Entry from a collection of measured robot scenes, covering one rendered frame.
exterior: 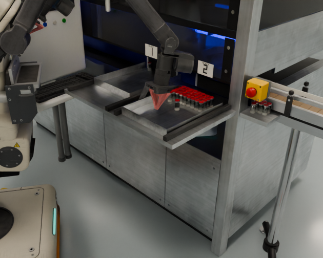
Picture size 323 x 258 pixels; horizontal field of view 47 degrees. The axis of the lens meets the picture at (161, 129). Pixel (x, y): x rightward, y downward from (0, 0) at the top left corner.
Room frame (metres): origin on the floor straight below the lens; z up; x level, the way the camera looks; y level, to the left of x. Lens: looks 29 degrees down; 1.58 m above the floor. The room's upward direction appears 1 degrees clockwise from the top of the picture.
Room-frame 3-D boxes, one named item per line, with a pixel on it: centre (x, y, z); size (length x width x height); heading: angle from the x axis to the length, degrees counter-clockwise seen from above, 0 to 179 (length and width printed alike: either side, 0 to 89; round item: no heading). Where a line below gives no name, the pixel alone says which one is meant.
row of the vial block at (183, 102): (1.46, -0.11, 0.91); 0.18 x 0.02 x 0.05; 46
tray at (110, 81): (1.71, 0.12, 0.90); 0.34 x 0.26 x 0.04; 136
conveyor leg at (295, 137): (1.40, -0.59, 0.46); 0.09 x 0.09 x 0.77; 46
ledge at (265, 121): (1.41, -0.43, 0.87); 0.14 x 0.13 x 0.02; 136
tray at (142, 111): (1.40, -0.05, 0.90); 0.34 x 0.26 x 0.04; 136
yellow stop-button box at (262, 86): (1.39, -0.39, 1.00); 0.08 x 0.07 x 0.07; 136
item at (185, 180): (2.48, 0.07, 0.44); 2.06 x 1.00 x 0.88; 46
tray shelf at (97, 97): (1.55, 0.05, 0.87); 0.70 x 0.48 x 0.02; 46
